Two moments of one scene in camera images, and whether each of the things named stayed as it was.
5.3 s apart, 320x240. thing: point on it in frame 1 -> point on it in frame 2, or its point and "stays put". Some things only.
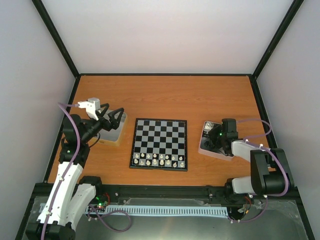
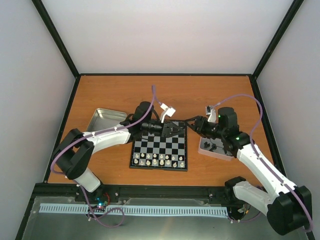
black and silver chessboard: x=160 y=144 stays put
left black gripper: x=108 y=126 -> x=167 y=129
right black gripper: x=212 y=134 -> x=200 y=121
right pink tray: x=206 y=146 stays put
